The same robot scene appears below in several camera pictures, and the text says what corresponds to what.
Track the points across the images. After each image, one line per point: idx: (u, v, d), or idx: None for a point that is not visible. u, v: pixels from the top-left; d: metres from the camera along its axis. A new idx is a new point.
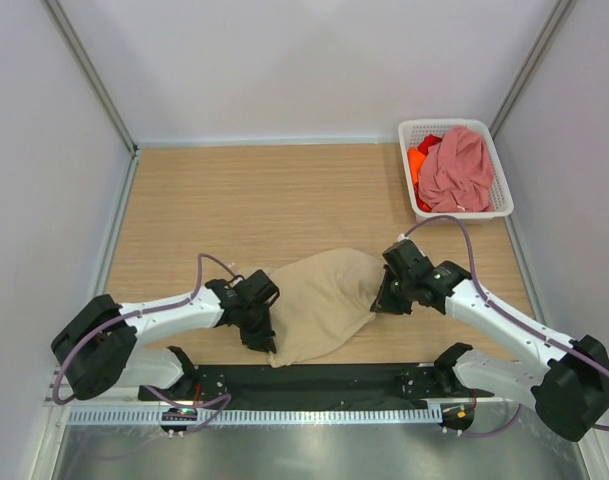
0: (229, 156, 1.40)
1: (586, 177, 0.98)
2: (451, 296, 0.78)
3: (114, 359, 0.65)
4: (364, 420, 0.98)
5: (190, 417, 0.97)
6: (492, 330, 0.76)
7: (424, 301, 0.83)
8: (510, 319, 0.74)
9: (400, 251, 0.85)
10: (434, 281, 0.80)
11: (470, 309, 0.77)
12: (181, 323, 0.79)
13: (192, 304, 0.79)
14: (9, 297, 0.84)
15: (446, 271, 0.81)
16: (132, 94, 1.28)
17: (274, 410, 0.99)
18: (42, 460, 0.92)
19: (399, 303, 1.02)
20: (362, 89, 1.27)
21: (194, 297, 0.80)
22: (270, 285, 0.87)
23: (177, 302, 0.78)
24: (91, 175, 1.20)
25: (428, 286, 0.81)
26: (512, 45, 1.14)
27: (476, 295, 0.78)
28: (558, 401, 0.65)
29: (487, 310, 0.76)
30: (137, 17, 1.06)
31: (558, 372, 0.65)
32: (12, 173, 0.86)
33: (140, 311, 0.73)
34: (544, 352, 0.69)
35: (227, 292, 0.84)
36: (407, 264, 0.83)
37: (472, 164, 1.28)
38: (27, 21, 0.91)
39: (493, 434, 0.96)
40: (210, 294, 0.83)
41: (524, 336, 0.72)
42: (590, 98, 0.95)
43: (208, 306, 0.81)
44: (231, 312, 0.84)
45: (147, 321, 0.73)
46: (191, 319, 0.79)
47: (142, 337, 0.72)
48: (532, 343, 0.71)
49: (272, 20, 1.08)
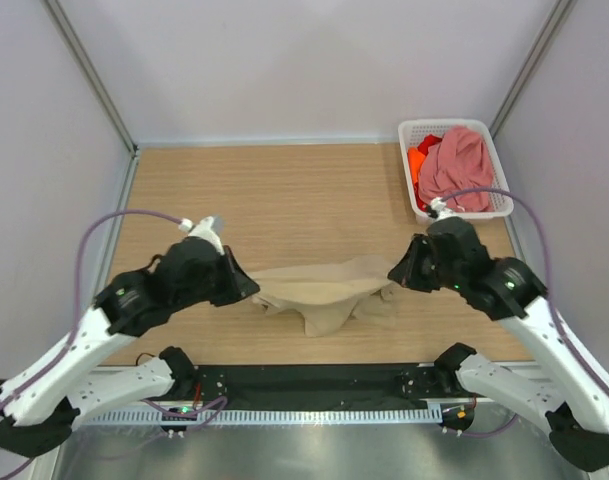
0: (230, 156, 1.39)
1: (587, 177, 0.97)
2: (523, 318, 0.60)
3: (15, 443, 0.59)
4: (364, 420, 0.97)
5: (190, 417, 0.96)
6: (552, 365, 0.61)
7: (481, 307, 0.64)
8: (583, 365, 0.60)
9: (459, 241, 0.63)
10: (503, 288, 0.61)
11: (542, 341, 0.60)
12: (80, 372, 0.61)
13: (72, 351, 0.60)
14: (9, 298, 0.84)
15: (516, 275, 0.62)
16: (132, 94, 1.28)
17: (274, 410, 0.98)
18: (41, 462, 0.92)
19: (428, 285, 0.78)
20: (362, 89, 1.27)
21: (74, 339, 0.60)
22: (186, 260, 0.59)
23: (55, 359, 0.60)
24: (91, 175, 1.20)
25: (495, 292, 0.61)
26: (512, 45, 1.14)
27: (552, 325, 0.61)
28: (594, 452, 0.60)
29: (562, 350, 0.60)
30: (137, 17, 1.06)
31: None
32: (11, 173, 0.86)
33: (15, 392, 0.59)
34: None
35: (123, 302, 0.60)
36: (463, 255, 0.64)
37: (472, 164, 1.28)
38: (26, 20, 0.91)
39: (492, 434, 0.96)
40: (100, 316, 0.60)
41: (593, 390, 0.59)
42: (589, 98, 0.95)
43: (94, 342, 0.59)
44: (145, 317, 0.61)
45: (26, 398, 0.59)
46: (86, 364, 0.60)
47: (31, 417, 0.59)
48: (599, 399, 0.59)
49: (272, 19, 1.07)
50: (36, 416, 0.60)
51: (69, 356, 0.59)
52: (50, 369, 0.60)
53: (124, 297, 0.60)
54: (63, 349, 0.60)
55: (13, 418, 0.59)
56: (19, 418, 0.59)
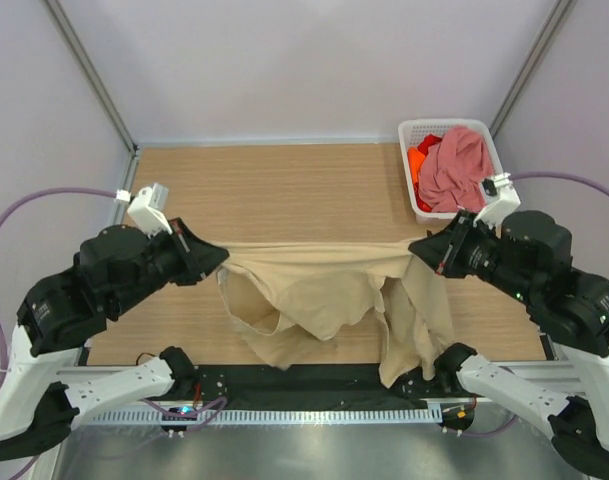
0: (229, 156, 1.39)
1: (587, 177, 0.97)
2: (604, 357, 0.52)
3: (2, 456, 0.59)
4: (364, 420, 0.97)
5: (190, 417, 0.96)
6: (606, 395, 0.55)
7: (549, 328, 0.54)
8: None
9: (553, 253, 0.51)
10: (596, 322, 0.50)
11: None
12: (29, 388, 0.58)
13: (10, 372, 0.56)
14: (9, 298, 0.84)
15: (608, 304, 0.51)
16: (131, 93, 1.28)
17: (274, 410, 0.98)
18: (43, 461, 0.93)
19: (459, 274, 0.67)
20: (362, 89, 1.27)
21: (10, 362, 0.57)
22: (96, 262, 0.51)
23: None
24: (91, 175, 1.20)
25: (580, 321, 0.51)
26: (512, 45, 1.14)
27: None
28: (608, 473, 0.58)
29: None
30: (137, 17, 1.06)
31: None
32: (11, 172, 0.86)
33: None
34: None
35: (38, 317, 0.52)
36: (553, 267, 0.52)
37: (473, 164, 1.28)
38: (26, 20, 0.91)
39: (491, 434, 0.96)
40: (24, 333, 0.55)
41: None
42: (590, 98, 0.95)
43: (24, 365, 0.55)
44: (67, 332, 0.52)
45: None
46: (26, 381, 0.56)
47: (2, 433, 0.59)
48: None
49: (272, 18, 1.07)
50: (7, 432, 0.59)
51: (9, 379, 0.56)
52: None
53: (38, 311, 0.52)
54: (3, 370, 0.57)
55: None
56: None
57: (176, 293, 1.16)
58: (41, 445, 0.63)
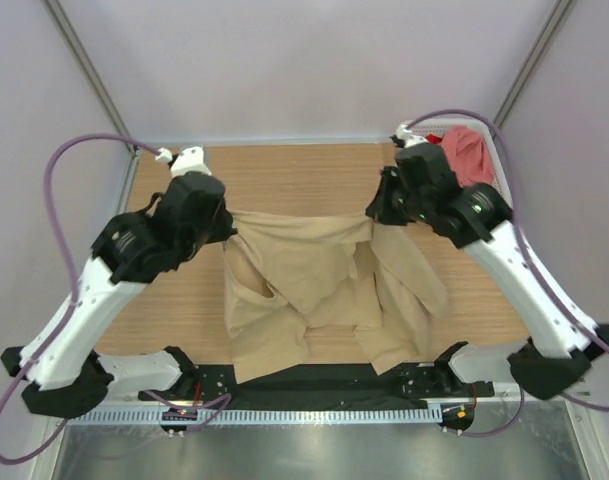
0: (229, 156, 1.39)
1: (586, 177, 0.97)
2: (488, 242, 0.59)
3: (47, 407, 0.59)
4: (364, 420, 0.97)
5: (190, 417, 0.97)
6: (516, 291, 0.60)
7: (446, 232, 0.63)
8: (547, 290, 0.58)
9: (427, 166, 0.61)
10: (470, 211, 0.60)
11: (505, 264, 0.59)
12: (94, 326, 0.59)
13: (80, 306, 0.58)
14: (9, 298, 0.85)
15: (483, 200, 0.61)
16: (132, 94, 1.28)
17: (274, 410, 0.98)
18: (42, 461, 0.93)
19: (397, 218, 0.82)
20: (362, 89, 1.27)
21: (79, 295, 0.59)
22: (186, 194, 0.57)
23: (64, 319, 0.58)
24: (91, 175, 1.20)
25: (460, 215, 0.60)
26: (512, 45, 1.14)
27: (516, 249, 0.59)
28: (552, 379, 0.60)
29: (524, 272, 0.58)
30: (137, 17, 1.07)
31: (580, 362, 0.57)
32: (11, 173, 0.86)
33: (33, 357, 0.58)
34: (570, 338, 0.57)
35: (119, 247, 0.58)
36: (432, 178, 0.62)
37: (472, 164, 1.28)
38: (26, 20, 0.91)
39: (493, 434, 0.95)
40: (101, 267, 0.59)
41: (553, 315, 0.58)
42: (590, 97, 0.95)
43: (100, 294, 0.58)
44: (145, 261, 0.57)
45: (45, 362, 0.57)
46: (98, 315, 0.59)
47: (55, 379, 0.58)
48: (560, 325, 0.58)
49: (272, 19, 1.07)
50: (60, 379, 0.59)
51: (78, 311, 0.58)
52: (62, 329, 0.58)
53: (119, 241, 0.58)
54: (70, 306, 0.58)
55: (37, 384, 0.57)
56: (44, 382, 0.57)
57: (177, 293, 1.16)
58: (81, 404, 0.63)
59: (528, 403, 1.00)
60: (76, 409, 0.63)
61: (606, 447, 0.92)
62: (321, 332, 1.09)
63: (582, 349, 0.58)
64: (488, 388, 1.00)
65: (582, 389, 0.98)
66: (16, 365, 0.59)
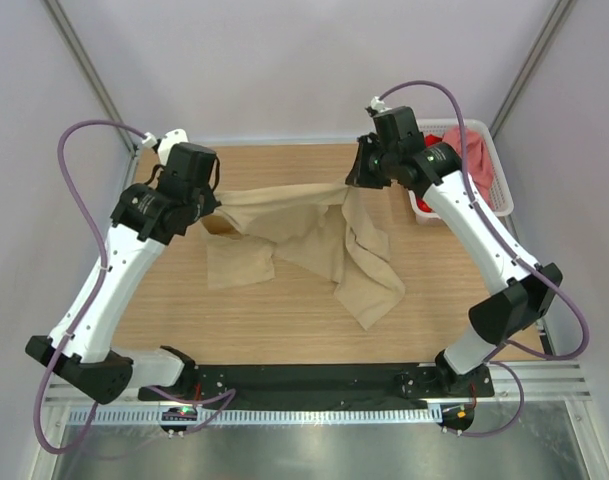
0: (230, 156, 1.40)
1: (586, 177, 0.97)
2: (437, 186, 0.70)
3: (90, 380, 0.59)
4: (364, 420, 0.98)
5: (190, 417, 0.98)
6: (465, 232, 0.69)
7: (405, 181, 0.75)
8: (489, 227, 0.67)
9: (396, 121, 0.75)
10: (425, 162, 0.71)
11: (453, 206, 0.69)
12: (124, 290, 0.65)
13: (111, 271, 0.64)
14: (10, 297, 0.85)
15: (439, 153, 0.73)
16: (132, 94, 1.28)
17: (274, 410, 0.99)
18: (42, 460, 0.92)
19: (377, 182, 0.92)
20: (362, 90, 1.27)
21: (108, 261, 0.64)
22: (190, 156, 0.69)
23: (96, 286, 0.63)
24: (92, 174, 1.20)
25: (414, 162, 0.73)
26: (512, 45, 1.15)
27: (464, 193, 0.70)
28: (495, 312, 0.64)
29: (468, 212, 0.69)
30: (137, 17, 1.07)
31: (515, 290, 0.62)
32: (11, 173, 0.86)
33: (69, 332, 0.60)
34: (508, 268, 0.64)
35: (141, 207, 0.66)
36: (399, 134, 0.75)
37: (473, 163, 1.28)
38: (26, 21, 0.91)
39: (492, 434, 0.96)
40: (127, 230, 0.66)
41: (494, 249, 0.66)
42: (589, 97, 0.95)
43: (130, 255, 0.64)
44: (167, 218, 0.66)
45: (82, 333, 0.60)
46: (128, 277, 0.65)
47: (94, 349, 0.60)
48: (499, 257, 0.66)
49: (272, 19, 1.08)
50: (97, 353, 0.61)
51: (110, 275, 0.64)
52: (95, 296, 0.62)
53: (140, 205, 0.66)
54: (101, 272, 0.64)
55: (77, 356, 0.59)
56: (86, 352, 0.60)
57: (177, 293, 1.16)
58: (114, 382, 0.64)
59: (528, 403, 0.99)
60: (109, 390, 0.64)
61: (606, 447, 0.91)
62: (321, 332, 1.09)
63: (520, 280, 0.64)
64: (488, 388, 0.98)
65: (582, 389, 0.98)
66: (46, 350, 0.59)
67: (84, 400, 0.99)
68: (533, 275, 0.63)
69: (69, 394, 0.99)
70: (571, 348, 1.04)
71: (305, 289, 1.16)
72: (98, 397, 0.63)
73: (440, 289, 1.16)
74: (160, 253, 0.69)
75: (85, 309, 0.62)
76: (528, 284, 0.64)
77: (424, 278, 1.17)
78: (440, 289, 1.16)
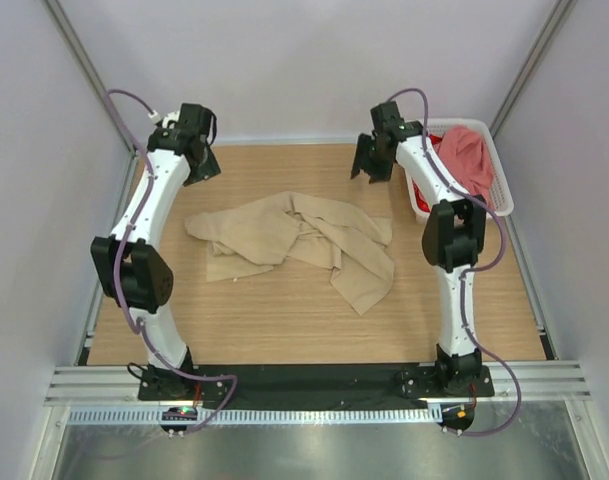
0: (229, 156, 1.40)
1: (586, 176, 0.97)
2: (401, 142, 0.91)
3: (154, 260, 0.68)
4: (364, 420, 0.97)
5: (190, 417, 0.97)
6: (420, 175, 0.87)
7: (385, 150, 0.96)
8: (433, 167, 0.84)
9: (381, 107, 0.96)
10: (396, 129, 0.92)
11: (410, 154, 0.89)
12: (166, 196, 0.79)
13: (157, 179, 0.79)
14: (10, 297, 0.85)
15: (410, 125, 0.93)
16: (132, 94, 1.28)
17: (274, 410, 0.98)
18: (42, 460, 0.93)
19: (380, 169, 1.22)
20: (363, 89, 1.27)
21: (154, 172, 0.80)
22: (197, 106, 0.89)
23: (148, 190, 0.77)
24: (91, 174, 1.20)
25: (391, 133, 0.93)
26: (512, 46, 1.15)
27: (420, 147, 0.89)
28: (433, 227, 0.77)
29: (421, 158, 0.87)
30: (138, 16, 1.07)
31: (446, 206, 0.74)
32: (12, 174, 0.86)
33: (131, 223, 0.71)
34: (442, 194, 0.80)
35: (170, 137, 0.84)
36: (383, 117, 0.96)
37: (472, 163, 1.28)
38: (27, 23, 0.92)
39: (491, 433, 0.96)
40: (161, 153, 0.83)
41: (436, 182, 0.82)
42: (590, 96, 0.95)
43: (171, 168, 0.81)
44: (192, 144, 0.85)
45: (142, 224, 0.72)
46: (167, 190, 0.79)
47: (151, 237, 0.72)
48: (438, 188, 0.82)
49: (272, 19, 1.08)
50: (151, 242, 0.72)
51: (157, 184, 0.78)
52: (148, 196, 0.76)
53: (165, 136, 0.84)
54: (150, 179, 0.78)
55: (143, 239, 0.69)
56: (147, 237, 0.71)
57: (177, 292, 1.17)
58: (165, 280, 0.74)
59: (528, 403, 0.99)
60: (161, 286, 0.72)
61: (606, 447, 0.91)
62: (321, 332, 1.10)
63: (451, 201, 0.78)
64: (487, 388, 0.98)
65: (582, 389, 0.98)
66: (113, 240, 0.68)
67: (84, 399, 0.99)
68: (465, 199, 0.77)
69: (69, 394, 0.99)
70: (571, 348, 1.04)
71: (305, 288, 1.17)
72: (154, 290, 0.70)
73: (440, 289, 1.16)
74: (185, 176, 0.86)
75: (142, 207, 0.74)
76: (462, 209, 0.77)
77: (424, 278, 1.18)
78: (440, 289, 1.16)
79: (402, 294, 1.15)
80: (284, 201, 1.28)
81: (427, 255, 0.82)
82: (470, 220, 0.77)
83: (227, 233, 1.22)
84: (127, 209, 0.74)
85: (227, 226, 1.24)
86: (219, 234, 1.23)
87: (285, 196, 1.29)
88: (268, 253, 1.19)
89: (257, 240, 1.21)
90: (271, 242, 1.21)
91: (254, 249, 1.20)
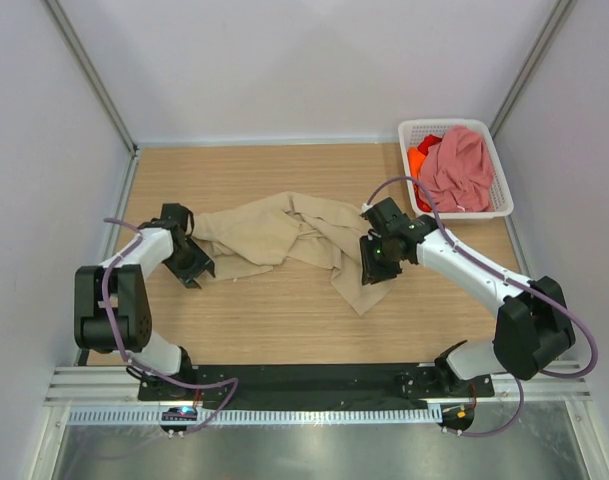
0: (229, 156, 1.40)
1: (587, 177, 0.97)
2: (420, 243, 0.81)
3: (141, 283, 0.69)
4: (364, 420, 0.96)
5: (189, 417, 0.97)
6: (460, 274, 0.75)
7: (400, 253, 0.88)
8: (474, 261, 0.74)
9: (380, 208, 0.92)
10: (406, 230, 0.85)
11: (438, 253, 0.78)
12: (153, 254, 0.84)
13: (146, 238, 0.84)
14: (9, 297, 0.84)
15: (420, 222, 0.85)
16: (132, 95, 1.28)
17: (274, 410, 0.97)
18: (42, 461, 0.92)
19: (387, 269, 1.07)
20: (362, 89, 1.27)
21: (143, 234, 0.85)
22: (177, 203, 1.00)
23: (136, 242, 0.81)
24: (91, 173, 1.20)
25: (402, 236, 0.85)
26: (511, 47, 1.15)
27: (445, 242, 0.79)
28: (508, 335, 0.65)
29: (454, 255, 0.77)
30: (138, 16, 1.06)
31: (514, 305, 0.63)
32: (10, 175, 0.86)
33: (120, 255, 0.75)
34: (502, 289, 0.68)
35: (158, 223, 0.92)
36: (386, 219, 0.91)
37: (472, 164, 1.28)
38: (27, 25, 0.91)
39: (492, 434, 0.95)
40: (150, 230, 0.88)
41: (485, 277, 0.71)
42: (590, 97, 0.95)
43: (158, 234, 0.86)
44: (178, 235, 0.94)
45: (129, 260, 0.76)
46: (153, 249, 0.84)
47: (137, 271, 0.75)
48: (490, 282, 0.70)
49: (272, 19, 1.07)
50: None
51: (146, 241, 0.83)
52: (138, 246, 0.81)
53: (154, 222, 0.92)
54: (139, 237, 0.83)
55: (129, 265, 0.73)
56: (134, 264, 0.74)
57: (177, 292, 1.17)
58: (146, 318, 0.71)
59: (528, 403, 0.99)
60: (141, 325, 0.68)
61: (606, 447, 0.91)
62: (321, 332, 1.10)
63: (515, 297, 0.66)
64: (487, 388, 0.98)
65: (582, 389, 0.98)
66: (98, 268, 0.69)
67: (84, 399, 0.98)
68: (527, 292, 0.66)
69: (68, 394, 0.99)
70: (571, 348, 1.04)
71: (306, 288, 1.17)
72: (138, 307, 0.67)
73: (440, 289, 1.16)
74: (167, 254, 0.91)
75: (130, 250, 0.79)
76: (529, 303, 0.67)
77: (423, 278, 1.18)
78: (440, 289, 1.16)
79: (402, 294, 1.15)
80: (283, 201, 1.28)
81: (513, 373, 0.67)
82: (549, 315, 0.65)
83: (225, 236, 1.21)
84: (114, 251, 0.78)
85: (226, 228, 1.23)
86: (218, 235, 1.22)
87: (284, 196, 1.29)
88: (268, 254, 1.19)
89: (256, 240, 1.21)
90: (271, 242, 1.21)
91: (255, 251, 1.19)
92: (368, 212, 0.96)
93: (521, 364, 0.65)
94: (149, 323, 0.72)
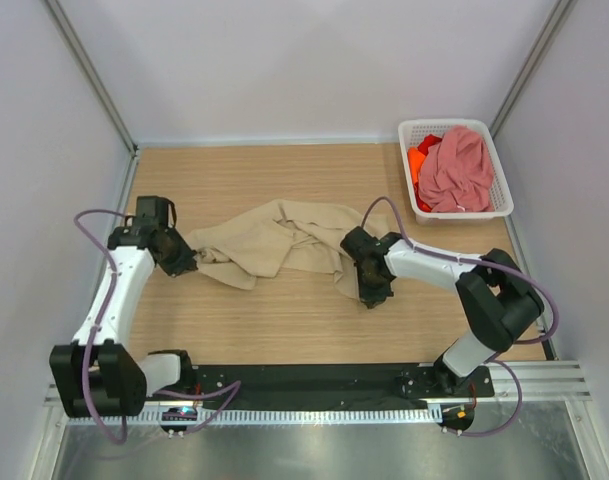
0: (230, 156, 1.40)
1: (586, 177, 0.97)
2: (387, 256, 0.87)
3: (124, 362, 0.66)
4: (364, 420, 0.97)
5: (190, 417, 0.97)
6: (426, 271, 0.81)
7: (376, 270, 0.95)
8: (431, 254, 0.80)
9: (350, 233, 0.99)
10: (374, 249, 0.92)
11: (402, 258, 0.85)
12: (132, 292, 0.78)
13: (121, 275, 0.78)
14: (9, 297, 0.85)
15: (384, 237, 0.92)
16: (133, 95, 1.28)
17: (274, 410, 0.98)
18: (42, 461, 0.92)
19: (380, 292, 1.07)
20: (363, 89, 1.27)
21: (117, 268, 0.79)
22: (153, 199, 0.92)
23: (112, 287, 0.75)
24: (91, 172, 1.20)
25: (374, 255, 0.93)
26: (510, 48, 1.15)
27: (407, 246, 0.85)
28: (475, 311, 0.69)
29: (414, 256, 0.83)
30: (138, 16, 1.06)
31: (469, 278, 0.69)
32: (10, 176, 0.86)
33: (95, 325, 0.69)
34: (457, 269, 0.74)
35: (131, 233, 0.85)
36: (358, 244, 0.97)
37: (472, 164, 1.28)
38: (27, 26, 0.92)
39: (491, 433, 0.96)
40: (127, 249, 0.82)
41: (445, 264, 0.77)
42: (590, 96, 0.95)
43: (134, 261, 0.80)
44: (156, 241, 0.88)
45: (108, 323, 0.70)
46: (133, 282, 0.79)
47: (120, 335, 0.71)
48: (449, 266, 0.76)
49: (273, 18, 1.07)
50: (121, 340, 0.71)
51: (122, 279, 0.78)
52: (113, 293, 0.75)
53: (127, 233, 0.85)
54: (113, 277, 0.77)
55: (109, 339, 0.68)
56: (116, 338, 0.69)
57: (177, 292, 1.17)
58: (137, 383, 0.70)
59: (528, 403, 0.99)
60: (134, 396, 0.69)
61: (606, 447, 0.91)
62: (320, 332, 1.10)
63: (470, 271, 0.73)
64: (487, 388, 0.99)
65: (582, 389, 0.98)
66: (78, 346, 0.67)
67: None
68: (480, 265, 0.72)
69: None
70: (571, 348, 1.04)
71: (305, 288, 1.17)
72: (127, 392, 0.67)
73: (440, 289, 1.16)
74: (149, 271, 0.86)
75: (106, 307, 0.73)
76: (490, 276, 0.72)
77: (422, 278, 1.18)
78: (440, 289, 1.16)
79: (402, 294, 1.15)
80: (274, 210, 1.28)
81: (492, 348, 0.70)
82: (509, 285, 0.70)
83: (222, 243, 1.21)
84: (90, 310, 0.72)
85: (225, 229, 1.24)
86: (212, 242, 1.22)
87: (274, 204, 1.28)
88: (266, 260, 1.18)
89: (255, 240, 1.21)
90: (270, 242, 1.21)
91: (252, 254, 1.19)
92: (346, 237, 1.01)
93: (496, 336, 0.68)
94: (139, 374, 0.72)
